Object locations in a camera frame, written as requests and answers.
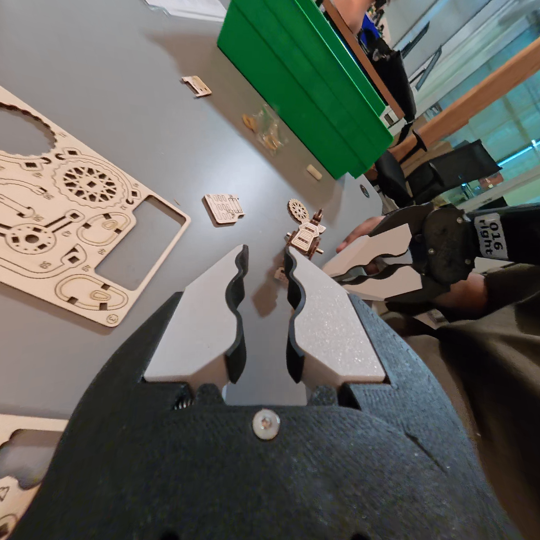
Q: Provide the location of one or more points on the wooden puzzle sheet with cutouts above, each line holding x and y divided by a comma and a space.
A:
12, 430

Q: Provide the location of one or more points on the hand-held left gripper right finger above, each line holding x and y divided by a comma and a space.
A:
337, 337

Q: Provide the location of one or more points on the clear bag of rubber bands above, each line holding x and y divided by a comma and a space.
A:
268, 130

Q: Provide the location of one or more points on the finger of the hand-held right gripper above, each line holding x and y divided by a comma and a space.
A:
375, 249
392, 282

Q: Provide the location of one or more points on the white paper sheet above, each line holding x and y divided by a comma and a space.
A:
190, 6

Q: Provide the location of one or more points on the large wooden puzzle sheet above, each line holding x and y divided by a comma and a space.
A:
50, 274

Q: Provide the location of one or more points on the wooden edged table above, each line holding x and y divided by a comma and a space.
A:
350, 38

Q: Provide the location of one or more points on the green plastic box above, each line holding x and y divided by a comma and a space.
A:
303, 84

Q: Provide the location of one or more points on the person's right hand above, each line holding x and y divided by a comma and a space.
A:
358, 234

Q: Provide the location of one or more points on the small rectangular wooden puzzle sheet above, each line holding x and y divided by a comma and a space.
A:
222, 209

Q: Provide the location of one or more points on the long wooden counter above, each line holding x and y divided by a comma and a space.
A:
485, 84

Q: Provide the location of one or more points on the black chair with jacket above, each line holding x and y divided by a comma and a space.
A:
394, 80

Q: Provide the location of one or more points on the grey desk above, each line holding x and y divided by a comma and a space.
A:
126, 63

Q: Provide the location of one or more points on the small wooden puzzle model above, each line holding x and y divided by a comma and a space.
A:
307, 236

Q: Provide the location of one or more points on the person's dark olive clothing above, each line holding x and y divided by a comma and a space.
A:
485, 400

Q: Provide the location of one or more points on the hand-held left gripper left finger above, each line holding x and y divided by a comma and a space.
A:
194, 329

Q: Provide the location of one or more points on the person's right forearm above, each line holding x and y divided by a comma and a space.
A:
462, 295

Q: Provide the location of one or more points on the small wooden block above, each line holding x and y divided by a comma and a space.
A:
314, 173

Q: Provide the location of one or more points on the black office chair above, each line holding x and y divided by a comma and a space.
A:
460, 168
390, 181

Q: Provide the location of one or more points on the small notched wooden puzzle piece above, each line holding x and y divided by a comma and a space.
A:
197, 86

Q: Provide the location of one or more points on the tiny loose wooden puzzle part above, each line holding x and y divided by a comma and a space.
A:
282, 273

